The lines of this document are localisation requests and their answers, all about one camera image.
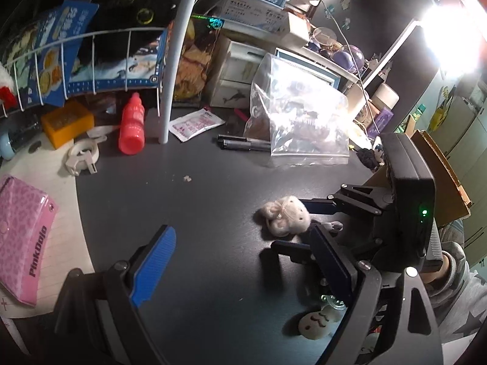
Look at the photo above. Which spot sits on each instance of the clear round acrylic stand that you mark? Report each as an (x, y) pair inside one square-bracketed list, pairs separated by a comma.
[(325, 34)]

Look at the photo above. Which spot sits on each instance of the white round dish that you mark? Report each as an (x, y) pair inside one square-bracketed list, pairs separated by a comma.
[(357, 135)]

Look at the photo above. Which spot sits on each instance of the white medicine box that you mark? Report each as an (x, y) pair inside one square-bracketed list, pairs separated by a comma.
[(247, 13)]

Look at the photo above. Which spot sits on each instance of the white desk lamp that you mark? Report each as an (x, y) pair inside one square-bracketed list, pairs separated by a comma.
[(392, 47)]

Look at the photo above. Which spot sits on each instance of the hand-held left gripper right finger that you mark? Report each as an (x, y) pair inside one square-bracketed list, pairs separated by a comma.
[(331, 270)]

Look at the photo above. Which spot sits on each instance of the small beige box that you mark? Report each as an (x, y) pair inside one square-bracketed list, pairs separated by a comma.
[(296, 28)]

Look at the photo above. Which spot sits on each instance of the green bottle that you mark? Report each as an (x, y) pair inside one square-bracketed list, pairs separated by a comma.
[(419, 110)]

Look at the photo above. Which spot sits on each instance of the orange plastic box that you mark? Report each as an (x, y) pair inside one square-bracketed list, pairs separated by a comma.
[(62, 131)]

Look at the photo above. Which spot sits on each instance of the person's right forearm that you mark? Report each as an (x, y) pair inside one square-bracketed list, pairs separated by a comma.
[(456, 251)]

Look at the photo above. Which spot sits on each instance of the clear zip bag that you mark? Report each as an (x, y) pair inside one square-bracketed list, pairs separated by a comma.
[(300, 121)]

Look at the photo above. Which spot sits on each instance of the dark bottle blue cap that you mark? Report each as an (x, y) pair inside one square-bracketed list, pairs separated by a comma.
[(7, 146)]

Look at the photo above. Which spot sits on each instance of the pink pen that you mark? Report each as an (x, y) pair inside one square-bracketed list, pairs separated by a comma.
[(240, 113)]

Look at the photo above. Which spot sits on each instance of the yellow character sticker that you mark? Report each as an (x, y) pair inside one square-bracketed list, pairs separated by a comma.
[(437, 116)]

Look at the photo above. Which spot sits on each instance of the pale green cabinet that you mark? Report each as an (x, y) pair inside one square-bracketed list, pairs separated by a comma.
[(468, 133)]

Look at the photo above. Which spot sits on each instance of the pink leopard print pouch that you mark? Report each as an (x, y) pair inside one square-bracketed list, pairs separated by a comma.
[(23, 235)]

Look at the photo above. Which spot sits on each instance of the red white plush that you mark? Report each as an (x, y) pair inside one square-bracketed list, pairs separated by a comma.
[(5, 87)]

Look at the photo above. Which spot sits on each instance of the dark blue whale print packet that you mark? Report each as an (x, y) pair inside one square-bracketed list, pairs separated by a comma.
[(125, 68)]

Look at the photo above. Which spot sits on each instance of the purple capsule ball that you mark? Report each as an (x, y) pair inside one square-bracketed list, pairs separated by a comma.
[(357, 53), (342, 60)]

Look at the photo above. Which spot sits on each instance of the blue snack packet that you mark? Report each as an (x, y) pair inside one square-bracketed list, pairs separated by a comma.
[(57, 64)]

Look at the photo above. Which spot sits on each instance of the blue framed picture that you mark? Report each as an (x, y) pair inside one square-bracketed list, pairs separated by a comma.
[(331, 78)]

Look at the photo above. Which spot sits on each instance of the white sachet pink print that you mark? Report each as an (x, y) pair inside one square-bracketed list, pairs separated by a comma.
[(194, 123)]

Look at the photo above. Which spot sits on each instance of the black pen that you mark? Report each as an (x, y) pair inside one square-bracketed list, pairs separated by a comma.
[(243, 145), (239, 138)]

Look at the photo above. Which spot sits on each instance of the brown cardboard box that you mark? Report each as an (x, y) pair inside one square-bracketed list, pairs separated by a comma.
[(445, 182)]

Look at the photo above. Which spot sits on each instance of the dark small figurine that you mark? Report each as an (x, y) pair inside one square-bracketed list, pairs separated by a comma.
[(367, 156)]

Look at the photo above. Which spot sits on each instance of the white ghost figurine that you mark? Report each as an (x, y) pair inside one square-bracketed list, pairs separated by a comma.
[(317, 323)]

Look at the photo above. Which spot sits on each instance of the red plastic bottle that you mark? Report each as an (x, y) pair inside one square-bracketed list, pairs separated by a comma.
[(132, 129)]

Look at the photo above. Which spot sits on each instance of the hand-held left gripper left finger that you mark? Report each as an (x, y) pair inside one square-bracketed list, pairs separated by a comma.
[(152, 266)]

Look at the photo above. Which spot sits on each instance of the white mini drawer cabinet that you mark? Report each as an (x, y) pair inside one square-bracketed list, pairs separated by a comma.
[(232, 68)]

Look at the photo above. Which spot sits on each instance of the purple box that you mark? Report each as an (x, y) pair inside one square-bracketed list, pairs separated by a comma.
[(384, 119)]

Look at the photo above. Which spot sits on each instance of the white cylinder container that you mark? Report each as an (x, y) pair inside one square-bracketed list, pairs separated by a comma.
[(384, 95)]

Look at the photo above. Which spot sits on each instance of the small wall sticker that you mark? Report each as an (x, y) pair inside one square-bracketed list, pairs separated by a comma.
[(344, 3), (346, 22)]

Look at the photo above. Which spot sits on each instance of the holographic food print bag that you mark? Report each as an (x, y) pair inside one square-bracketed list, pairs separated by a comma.
[(194, 64)]

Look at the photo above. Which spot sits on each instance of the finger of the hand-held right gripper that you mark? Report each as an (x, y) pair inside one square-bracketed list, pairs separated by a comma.
[(323, 205), (293, 251)]

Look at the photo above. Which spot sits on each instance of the white desk shelf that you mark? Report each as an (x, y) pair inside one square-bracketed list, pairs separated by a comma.
[(344, 73)]

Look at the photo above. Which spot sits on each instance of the white tape dispenser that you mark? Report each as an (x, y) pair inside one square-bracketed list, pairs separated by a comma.
[(76, 165)]

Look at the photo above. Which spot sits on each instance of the beige fluffy plush doll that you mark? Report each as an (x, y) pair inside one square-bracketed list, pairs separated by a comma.
[(285, 215)]

